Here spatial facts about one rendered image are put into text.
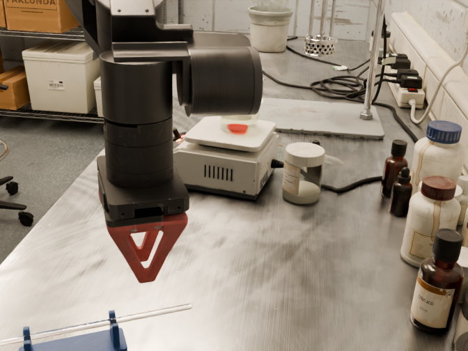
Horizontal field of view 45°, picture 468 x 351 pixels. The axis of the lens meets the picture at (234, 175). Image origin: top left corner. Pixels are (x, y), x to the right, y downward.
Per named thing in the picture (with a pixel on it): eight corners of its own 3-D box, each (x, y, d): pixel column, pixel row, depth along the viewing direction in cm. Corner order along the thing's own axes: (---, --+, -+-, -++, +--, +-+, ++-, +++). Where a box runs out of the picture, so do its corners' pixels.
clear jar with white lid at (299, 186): (308, 186, 92) (312, 140, 89) (327, 202, 87) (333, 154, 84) (274, 191, 90) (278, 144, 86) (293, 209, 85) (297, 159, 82)
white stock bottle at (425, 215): (391, 248, 76) (404, 173, 71) (432, 243, 77) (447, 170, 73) (415, 274, 70) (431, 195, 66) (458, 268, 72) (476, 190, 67)
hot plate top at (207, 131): (182, 141, 86) (181, 136, 86) (208, 118, 97) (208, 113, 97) (258, 153, 83) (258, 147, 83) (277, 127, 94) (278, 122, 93)
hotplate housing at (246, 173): (136, 182, 91) (134, 135, 88) (168, 153, 103) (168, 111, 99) (271, 205, 86) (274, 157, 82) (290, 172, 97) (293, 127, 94)
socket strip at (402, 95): (398, 108, 131) (401, 89, 130) (380, 66, 167) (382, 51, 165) (423, 109, 131) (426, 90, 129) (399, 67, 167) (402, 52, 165)
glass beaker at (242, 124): (216, 136, 88) (218, 82, 84) (219, 122, 93) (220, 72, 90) (262, 138, 87) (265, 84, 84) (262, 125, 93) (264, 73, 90)
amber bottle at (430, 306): (424, 303, 65) (442, 219, 60) (459, 324, 62) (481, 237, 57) (401, 319, 62) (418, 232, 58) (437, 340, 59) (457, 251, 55)
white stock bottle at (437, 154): (464, 210, 86) (482, 129, 81) (430, 221, 83) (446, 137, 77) (427, 191, 92) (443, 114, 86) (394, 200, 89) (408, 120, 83)
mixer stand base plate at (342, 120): (233, 129, 115) (233, 124, 115) (244, 99, 133) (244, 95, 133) (384, 140, 112) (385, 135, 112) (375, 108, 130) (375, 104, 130)
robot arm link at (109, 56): (97, 35, 47) (99, 51, 42) (181, 34, 48) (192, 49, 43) (102, 115, 50) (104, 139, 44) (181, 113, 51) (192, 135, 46)
